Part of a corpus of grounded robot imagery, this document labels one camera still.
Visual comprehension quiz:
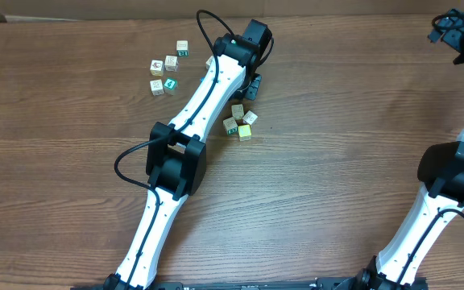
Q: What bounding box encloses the yellow-framed blue picture block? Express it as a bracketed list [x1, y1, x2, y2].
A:
[231, 104, 245, 120]

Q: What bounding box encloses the red number 3 block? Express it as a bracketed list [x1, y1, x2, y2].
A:
[242, 110, 258, 126]

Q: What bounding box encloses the white block red drawing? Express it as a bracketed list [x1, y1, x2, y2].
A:
[223, 117, 238, 135]

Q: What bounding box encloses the white-top green-sided block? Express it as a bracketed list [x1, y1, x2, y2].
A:
[238, 124, 252, 142]

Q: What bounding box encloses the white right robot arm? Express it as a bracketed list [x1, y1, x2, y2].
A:
[338, 9, 464, 289]

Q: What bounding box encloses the plain wooden picture block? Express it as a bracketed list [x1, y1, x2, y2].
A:
[205, 56, 214, 69]

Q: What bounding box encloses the green letter R block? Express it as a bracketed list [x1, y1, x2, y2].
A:
[176, 40, 189, 57]

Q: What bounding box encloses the leaf picture wooden block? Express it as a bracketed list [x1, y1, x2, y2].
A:
[164, 56, 179, 72]

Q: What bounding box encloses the green number 4 block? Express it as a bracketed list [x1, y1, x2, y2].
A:
[164, 77, 178, 95]

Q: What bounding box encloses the yellow-sided boot picture block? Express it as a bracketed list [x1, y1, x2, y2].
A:
[150, 60, 164, 77]

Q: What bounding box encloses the butterfly picture wooden block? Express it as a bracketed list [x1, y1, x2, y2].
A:
[150, 79, 164, 96]

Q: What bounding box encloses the cardboard back panel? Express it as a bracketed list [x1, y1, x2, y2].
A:
[0, 0, 464, 22]

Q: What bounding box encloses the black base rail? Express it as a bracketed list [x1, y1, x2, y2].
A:
[70, 275, 429, 290]

